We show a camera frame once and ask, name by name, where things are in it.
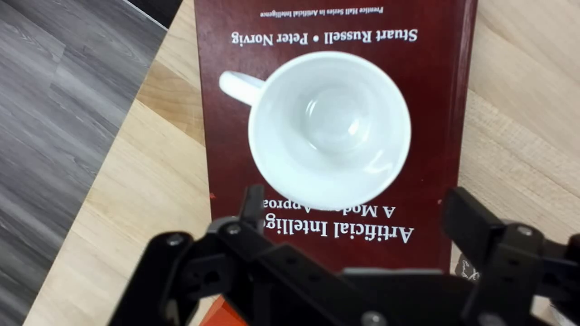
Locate white ceramic cup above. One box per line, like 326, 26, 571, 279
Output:
219, 51, 411, 210

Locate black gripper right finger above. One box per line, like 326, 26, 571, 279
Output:
444, 187, 580, 326

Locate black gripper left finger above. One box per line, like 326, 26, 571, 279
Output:
108, 183, 340, 326

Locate orange cube block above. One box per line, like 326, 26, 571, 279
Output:
201, 299, 246, 326

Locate dark red hardcover book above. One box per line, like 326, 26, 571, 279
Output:
194, 0, 476, 270

